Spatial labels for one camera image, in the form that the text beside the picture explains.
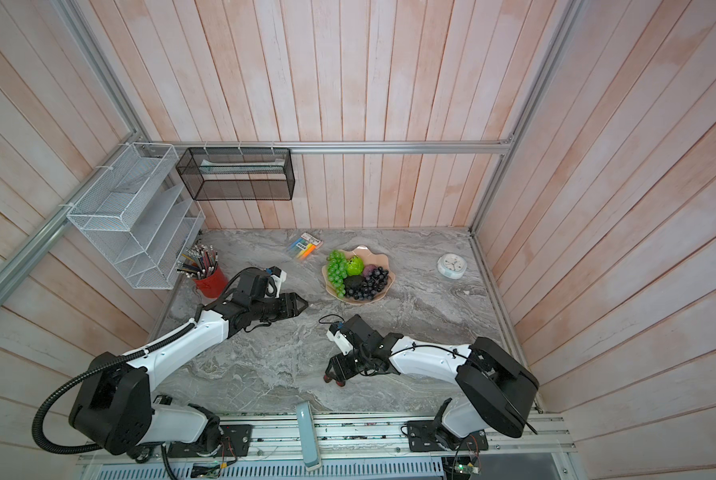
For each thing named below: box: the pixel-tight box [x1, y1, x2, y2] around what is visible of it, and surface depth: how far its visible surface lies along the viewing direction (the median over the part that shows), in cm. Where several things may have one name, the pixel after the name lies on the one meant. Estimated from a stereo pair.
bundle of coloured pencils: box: [176, 243, 219, 280], surface depth 92 cm
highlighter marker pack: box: [289, 232, 324, 260], surface depth 116 cm
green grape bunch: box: [327, 249, 348, 299], surface depth 100 cm
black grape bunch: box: [344, 266, 389, 301], surface depth 97 cm
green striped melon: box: [346, 255, 365, 276], surface depth 103 cm
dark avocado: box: [344, 275, 365, 289], surface depth 100 cm
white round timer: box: [437, 253, 467, 280], surface depth 109 cm
